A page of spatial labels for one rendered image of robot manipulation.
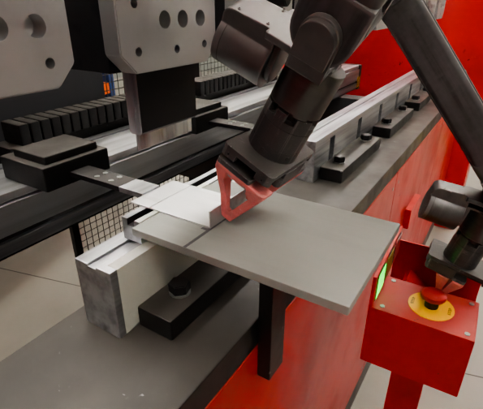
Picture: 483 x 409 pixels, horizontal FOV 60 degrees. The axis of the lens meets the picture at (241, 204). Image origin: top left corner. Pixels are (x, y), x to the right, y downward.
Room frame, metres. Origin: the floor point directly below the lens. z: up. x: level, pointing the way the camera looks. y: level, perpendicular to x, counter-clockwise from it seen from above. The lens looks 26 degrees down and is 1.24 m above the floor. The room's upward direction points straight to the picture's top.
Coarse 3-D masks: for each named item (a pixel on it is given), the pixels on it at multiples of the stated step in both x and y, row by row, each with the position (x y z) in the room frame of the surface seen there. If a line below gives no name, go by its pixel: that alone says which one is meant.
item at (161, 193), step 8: (168, 184) 0.55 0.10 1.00; (176, 184) 0.55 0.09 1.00; (184, 184) 0.55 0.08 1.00; (152, 192) 0.52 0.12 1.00; (160, 192) 0.52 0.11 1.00; (168, 192) 0.52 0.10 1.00; (176, 192) 0.52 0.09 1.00; (136, 200) 0.50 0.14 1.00; (144, 200) 0.50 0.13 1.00; (152, 200) 0.50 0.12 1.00; (160, 200) 0.50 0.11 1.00
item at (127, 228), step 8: (200, 176) 0.59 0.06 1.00; (208, 176) 0.59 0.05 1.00; (216, 176) 0.59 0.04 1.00; (192, 184) 0.56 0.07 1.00; (200, 184) 0.58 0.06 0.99; (144, 208) 0.48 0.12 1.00; (128, 216) 0.46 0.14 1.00; (136, 216) 0.47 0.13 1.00; (128, 224) 0.45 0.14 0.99; (136, 224) 0.44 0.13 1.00; (128, 232) 0.45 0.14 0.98; (136, 240) 0.45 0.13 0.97
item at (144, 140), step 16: (192, 64) 0.55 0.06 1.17; (128, 80) 0.47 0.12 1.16; (144, 80) 0.48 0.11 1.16; (160, 80) 0.50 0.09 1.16; (176, 80) 0.52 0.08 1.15; (192, 80) 0.55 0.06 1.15; (128, 96) 0.47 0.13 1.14; (144, 96) 0.47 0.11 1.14; (160, 96) 0.49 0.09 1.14; (176, 96) 0.52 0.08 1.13; (192, 96) 0.54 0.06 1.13; (128, 112) 0.47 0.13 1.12; (144, 112) 0.47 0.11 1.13; (160, 112) 0.49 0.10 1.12; (176, 112) 0.52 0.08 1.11; (192, 112) 0.54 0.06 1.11; (144, 128) 0.47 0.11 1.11; (160, 128) 0.49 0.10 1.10; (176, 128) 0.53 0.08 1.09; (144, 144) 0.48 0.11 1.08
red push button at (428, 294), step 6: (426, 288) 0.56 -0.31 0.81; (432, 288) 0.56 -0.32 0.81; (420, 294) 0.56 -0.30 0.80; (426, 294) 0.55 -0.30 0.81; (432, 294) 0.55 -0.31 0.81; (438, 294) 0.55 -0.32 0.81; (444, 294) 0.55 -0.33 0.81; (426, 300) 0.54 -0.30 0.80; (432, 300) 0.54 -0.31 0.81; (438, 300) 0.54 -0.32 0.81; (444, 300) 0.54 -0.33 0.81; (426, 306) 0.55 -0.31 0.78; (432, 306) 0.54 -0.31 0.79
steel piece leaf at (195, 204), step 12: (180, 192) 0.52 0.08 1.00; (192, 192) 0.52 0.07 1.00; (204, 192) 0.52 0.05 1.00; (216, 192) 0.52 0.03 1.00; (240, 192) 0.48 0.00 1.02; (156, 204) 0.48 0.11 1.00; (168, 204) 0.48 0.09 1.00; (180, 204) 0.48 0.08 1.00; (192, 204) 0.48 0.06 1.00; (204, 204) 0.48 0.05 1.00; (216, 204) 0.48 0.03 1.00; (180, 216) 0.45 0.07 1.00; (192, 216) 0.45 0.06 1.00; (204, 216) 0.45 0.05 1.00; (216, 216) 0.44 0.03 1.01
